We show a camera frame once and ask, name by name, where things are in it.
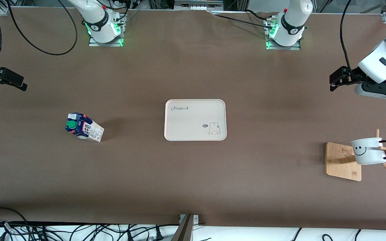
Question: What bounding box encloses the black base power cable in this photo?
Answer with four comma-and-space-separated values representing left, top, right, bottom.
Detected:
213, 13, 274, 30
246, 9, 278, 20

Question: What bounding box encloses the wooden mug rack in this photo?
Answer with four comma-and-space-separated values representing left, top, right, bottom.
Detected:
325, 129, 386, 182

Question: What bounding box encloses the white smiley face cup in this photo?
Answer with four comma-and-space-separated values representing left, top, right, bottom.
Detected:
350, 137, 386, 165

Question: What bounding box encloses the small metal bracket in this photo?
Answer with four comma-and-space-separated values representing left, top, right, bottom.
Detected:
179, 214, 199, 224

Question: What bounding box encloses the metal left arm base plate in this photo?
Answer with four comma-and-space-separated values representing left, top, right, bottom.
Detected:
265, 19, 302, 51

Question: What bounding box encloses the blue white milk carton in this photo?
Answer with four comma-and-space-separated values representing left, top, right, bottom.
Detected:
65, 112, 105, 143

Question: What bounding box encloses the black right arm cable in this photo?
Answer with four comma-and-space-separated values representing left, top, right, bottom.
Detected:
0, 0, 78, 64

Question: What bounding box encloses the grey metal equipment box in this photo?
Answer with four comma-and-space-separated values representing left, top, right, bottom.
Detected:
175, 0, 223, 10

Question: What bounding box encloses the dark camera support post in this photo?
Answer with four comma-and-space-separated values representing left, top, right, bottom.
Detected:
171, 214, 194, 241

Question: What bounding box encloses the cream rabbit print tray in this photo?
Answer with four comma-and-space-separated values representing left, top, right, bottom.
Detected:
164, 99, 228, 142

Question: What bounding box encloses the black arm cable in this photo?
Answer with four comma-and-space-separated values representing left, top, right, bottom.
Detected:
0, 0, 78, 64
339, 0, 356, 79

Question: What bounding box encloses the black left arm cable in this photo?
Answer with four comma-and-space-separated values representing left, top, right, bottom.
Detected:
339, 0, 356, 79

